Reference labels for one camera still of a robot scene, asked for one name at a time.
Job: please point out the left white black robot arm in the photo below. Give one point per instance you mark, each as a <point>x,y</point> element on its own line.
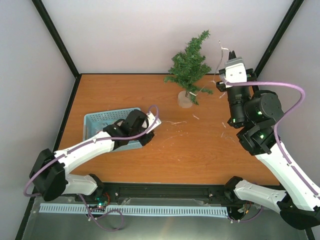
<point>52,174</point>

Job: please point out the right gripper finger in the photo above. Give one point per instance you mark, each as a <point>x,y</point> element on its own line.
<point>230,55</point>
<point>233,54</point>

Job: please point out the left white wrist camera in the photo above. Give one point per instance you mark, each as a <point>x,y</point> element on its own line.
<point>153,122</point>

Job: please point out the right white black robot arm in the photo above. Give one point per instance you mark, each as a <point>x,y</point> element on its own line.
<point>256,114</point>

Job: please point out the blue plastic basket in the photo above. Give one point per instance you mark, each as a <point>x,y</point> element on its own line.
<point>95,122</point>

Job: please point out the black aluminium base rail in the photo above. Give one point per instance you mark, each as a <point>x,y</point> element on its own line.
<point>213,194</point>

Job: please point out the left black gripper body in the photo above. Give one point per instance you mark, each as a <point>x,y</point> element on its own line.
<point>144,141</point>

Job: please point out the small green christmas tree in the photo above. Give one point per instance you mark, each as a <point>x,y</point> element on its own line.
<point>188,68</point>

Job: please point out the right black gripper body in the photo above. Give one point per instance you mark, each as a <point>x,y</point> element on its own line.
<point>250,76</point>

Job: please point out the light blue cable duct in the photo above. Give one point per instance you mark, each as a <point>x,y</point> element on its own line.
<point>138,210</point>

